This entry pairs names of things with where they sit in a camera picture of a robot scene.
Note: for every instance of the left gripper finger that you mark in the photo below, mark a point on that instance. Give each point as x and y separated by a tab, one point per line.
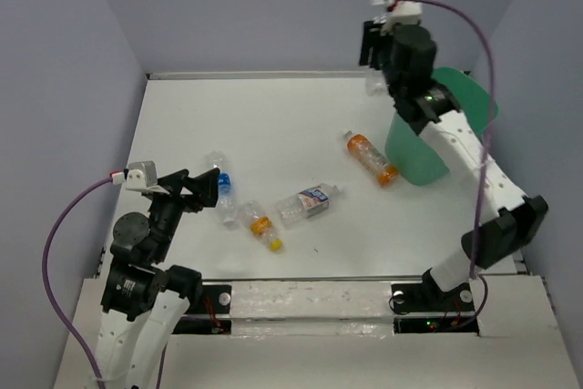
173	183
203	189

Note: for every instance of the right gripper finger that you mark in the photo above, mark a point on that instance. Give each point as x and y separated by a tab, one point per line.
372	43
380	51

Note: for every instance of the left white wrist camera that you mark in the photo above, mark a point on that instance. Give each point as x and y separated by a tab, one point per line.
142	177

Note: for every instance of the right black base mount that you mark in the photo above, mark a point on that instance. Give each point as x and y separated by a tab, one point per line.
422	308

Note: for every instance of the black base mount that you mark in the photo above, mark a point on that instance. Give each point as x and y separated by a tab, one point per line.
422	308
210	315

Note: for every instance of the white foam strip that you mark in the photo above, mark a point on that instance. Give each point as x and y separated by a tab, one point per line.
260	309

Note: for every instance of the white blue label bottle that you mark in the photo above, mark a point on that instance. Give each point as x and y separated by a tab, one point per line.
307	203

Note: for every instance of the clear crushed bottle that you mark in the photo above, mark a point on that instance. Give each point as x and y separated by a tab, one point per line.
374	81

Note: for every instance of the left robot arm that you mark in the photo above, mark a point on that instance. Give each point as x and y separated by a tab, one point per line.
142	303

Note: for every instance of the green plastic bin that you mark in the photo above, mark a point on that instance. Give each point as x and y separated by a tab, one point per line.
417	162

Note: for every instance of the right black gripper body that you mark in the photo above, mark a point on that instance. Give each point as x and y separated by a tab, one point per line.
392	72

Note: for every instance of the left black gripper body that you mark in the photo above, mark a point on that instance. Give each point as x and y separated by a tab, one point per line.
168	210

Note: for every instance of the yellow cap orange label bottle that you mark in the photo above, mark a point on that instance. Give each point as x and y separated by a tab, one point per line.
254	217

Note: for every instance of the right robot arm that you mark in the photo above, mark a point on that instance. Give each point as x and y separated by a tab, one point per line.
439	127

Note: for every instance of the blue label clear bottle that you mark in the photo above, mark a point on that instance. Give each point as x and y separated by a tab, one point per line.
226	205

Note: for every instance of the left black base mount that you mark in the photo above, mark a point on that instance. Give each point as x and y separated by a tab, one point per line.
210	315

